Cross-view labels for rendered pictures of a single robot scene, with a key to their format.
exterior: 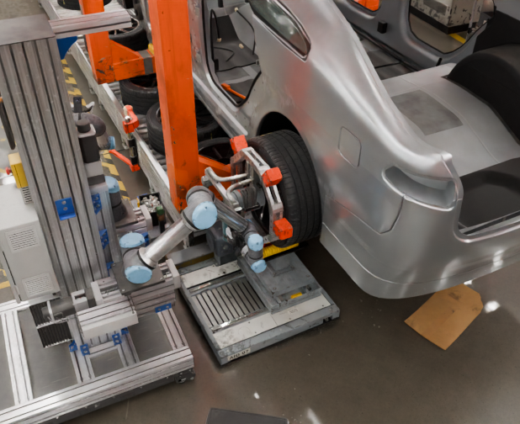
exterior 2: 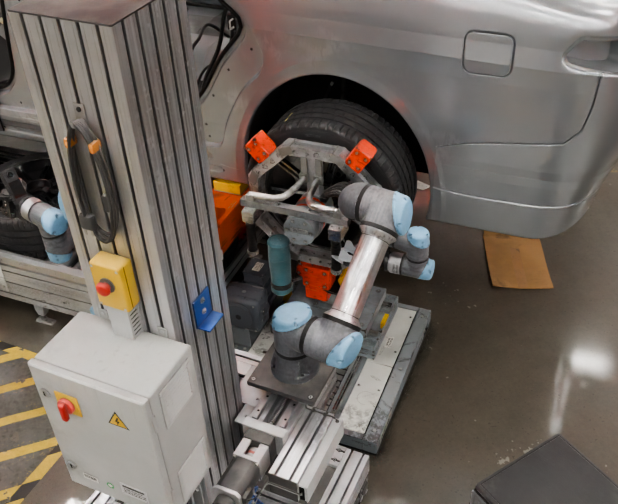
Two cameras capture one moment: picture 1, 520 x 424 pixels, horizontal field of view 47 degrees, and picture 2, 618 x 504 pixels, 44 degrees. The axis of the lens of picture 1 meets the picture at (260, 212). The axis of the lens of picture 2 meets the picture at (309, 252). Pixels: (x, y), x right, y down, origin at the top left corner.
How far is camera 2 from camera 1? 184 cm
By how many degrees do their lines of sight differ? 30
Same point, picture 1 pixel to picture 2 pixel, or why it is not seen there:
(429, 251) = not seen: outside the picture
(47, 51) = (176, 14)
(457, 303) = (512, 240)
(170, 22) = not seen: outside the picture
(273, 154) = (340, 128)
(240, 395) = (433, 469)
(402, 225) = (598, 116)
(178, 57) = not seen: hidden behind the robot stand
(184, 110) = not seen: hidden behind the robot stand
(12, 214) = (138, 363)
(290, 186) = (384, 158)
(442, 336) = (535, 277)
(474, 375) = (598, 294)
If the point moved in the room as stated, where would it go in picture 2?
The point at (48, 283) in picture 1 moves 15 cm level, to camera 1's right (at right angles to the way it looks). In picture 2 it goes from (203, 458) to (247, 428)
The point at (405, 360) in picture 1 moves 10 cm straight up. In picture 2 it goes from (533, 320) to (537, 304)
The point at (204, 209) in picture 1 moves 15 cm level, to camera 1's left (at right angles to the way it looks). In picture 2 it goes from (405, 202) to (367, 223)
